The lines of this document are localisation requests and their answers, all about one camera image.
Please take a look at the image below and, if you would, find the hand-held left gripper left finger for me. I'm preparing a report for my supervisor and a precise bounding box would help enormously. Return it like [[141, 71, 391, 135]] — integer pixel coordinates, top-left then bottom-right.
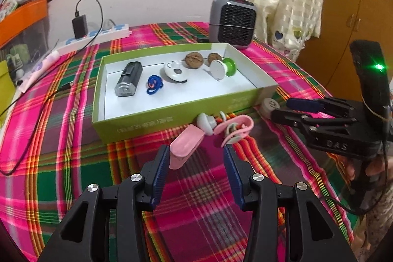
[[37, 145, 171, 262]]

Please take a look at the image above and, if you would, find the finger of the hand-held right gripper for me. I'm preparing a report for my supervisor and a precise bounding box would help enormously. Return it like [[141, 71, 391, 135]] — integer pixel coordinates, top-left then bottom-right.
[[286, 97, 358, 118], [271, 109, 360, 135]]

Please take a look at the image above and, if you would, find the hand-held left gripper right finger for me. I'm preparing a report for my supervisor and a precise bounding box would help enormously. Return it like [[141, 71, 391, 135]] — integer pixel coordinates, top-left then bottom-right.
[[223, 145, 358, 262]]

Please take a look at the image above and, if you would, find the grey round disc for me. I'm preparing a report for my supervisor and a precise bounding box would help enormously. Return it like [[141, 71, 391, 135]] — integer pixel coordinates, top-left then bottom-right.
[[259, 98, 279, 118]]

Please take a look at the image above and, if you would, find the green and white cardboard box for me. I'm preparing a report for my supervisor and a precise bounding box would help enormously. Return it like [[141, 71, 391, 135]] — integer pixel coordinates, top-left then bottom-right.
[[91, 42, 278, 144]]

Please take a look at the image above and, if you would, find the white green spool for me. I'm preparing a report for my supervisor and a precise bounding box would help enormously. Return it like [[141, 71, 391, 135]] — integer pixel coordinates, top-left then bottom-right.
[[210, 57, 238, 82]]

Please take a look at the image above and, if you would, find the white round device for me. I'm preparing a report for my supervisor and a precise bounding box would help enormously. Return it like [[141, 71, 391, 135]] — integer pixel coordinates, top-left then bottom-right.
[[163, 61, 188, 84]]

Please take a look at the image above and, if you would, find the black bike light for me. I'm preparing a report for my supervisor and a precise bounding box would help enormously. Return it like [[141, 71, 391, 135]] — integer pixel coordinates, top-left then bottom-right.
[[114, 62, 143, 97]]

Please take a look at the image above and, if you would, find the large brown walnut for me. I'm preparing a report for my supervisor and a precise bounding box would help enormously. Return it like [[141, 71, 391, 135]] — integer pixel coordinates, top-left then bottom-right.
[[185, 53, 204, 69]]

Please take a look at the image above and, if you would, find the person's right forearm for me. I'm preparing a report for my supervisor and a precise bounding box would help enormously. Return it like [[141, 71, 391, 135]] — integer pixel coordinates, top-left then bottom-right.
[[350, 182, 393, 254]]

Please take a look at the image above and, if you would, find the person's right hand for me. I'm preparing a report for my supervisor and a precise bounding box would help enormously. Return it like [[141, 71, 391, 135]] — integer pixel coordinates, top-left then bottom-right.
[[337, 154, 388, 187]]

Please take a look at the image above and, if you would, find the pink decorated hair clip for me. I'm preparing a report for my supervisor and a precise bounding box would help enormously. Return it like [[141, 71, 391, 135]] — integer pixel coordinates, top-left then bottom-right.
[[213, 111, 254, 148]]

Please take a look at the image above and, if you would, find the white grey round piece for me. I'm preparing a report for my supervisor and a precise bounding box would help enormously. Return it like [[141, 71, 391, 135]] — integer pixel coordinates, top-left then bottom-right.
[[196, 113, 216, 136]]

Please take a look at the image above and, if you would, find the brown wooden cabinet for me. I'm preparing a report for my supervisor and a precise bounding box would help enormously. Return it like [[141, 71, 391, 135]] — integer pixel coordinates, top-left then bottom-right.
[[296, 0, 393, 103]]

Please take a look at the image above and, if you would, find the cream heart print curtain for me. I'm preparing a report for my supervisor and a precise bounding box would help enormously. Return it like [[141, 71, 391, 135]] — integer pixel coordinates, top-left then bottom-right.
[[255, 0, 330, 64]]

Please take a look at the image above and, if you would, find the grey space heater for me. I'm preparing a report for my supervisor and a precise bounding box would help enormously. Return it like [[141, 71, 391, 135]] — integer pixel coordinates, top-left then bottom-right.
[[209, 0, 258, 50]]

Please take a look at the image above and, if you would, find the white blue power strip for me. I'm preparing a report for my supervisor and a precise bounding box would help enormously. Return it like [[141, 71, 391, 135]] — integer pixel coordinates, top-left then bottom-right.
[[55, 23, 130, 55]]

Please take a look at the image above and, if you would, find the white pink tube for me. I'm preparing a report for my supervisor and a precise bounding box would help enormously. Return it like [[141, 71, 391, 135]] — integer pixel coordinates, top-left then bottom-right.
[[17, 50, 61, 94]]

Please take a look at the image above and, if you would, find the black power adapter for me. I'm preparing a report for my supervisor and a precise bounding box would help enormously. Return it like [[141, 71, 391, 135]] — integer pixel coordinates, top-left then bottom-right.
[[72, 15, 90, 39]]

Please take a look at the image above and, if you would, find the lime green box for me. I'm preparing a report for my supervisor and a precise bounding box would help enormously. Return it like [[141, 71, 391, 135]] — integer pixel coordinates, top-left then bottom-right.
[[0, 61, 16, 127]]

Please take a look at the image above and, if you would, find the orange lidded storage container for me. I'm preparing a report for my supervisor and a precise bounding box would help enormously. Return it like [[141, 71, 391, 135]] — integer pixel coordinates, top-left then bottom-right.
[[0, 0, 51, 66]]

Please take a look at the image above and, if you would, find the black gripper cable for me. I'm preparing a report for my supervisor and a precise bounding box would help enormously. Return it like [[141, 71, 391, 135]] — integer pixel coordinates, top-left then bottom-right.
[[318, 142, 388, 216]]

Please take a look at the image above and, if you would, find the grey heater cord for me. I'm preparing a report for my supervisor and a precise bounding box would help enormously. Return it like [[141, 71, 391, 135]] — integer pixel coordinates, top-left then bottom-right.
[[184, 21, 257, 43]]

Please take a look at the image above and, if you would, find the black charging cable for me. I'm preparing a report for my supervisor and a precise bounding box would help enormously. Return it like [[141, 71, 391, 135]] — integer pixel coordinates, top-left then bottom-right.
[[0, 0, 104, 177]]

